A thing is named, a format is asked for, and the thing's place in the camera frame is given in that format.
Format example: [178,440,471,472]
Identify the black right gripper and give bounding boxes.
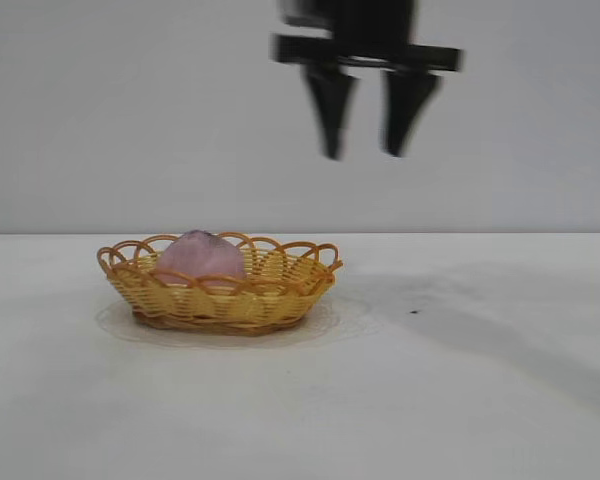
[271,0,465,162]

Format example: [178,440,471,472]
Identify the yellow woven plastic basket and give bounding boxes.
[96,230,345,338]

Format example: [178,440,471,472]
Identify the pink peach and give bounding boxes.
[152,229,248,290]

